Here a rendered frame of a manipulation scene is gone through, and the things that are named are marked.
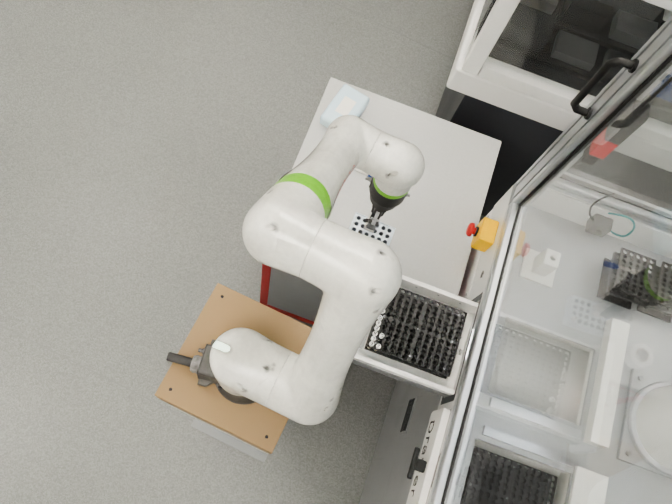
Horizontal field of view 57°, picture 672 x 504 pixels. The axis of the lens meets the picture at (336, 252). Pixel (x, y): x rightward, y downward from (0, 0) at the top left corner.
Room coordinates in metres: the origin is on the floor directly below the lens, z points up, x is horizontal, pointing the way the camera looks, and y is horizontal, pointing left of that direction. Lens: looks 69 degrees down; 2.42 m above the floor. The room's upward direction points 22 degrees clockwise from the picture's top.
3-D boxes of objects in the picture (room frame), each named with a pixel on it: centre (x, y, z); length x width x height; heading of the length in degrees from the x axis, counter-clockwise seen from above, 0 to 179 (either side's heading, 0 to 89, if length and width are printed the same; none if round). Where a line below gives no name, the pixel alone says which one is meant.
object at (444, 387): (0.46, -0.28, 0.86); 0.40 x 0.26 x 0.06; 91
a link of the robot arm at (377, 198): (0.72, -0.06, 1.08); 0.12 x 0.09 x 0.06; 89
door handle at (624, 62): (0.89, -0.36, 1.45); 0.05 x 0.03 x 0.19; 91
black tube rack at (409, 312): (0.46, -0.27, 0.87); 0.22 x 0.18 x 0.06; 91
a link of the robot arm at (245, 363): (0.20, 0.09, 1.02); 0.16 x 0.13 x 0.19; 85
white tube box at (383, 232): (0.71, -0.07, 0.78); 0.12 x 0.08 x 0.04; 89
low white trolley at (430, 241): (0.87, -0.08, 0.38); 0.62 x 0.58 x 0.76; 1
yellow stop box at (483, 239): (0.79, -0.36, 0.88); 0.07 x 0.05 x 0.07; 1
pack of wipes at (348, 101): (1.06, 0.14, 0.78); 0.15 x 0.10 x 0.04; 169
